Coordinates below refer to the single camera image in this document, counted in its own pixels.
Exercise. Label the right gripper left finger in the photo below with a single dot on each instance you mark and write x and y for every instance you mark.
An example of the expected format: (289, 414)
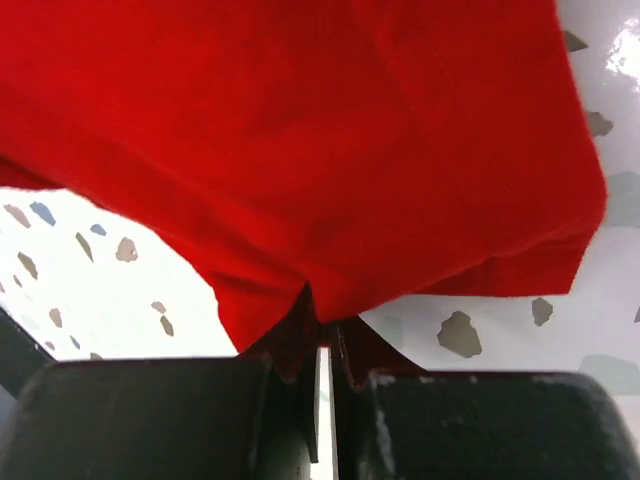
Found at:
(253, 416)

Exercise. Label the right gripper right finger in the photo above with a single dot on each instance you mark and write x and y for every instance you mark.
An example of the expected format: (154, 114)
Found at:
(396, 420)

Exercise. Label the red t-shirt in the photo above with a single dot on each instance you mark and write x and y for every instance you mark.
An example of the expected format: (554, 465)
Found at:
(366, 150)

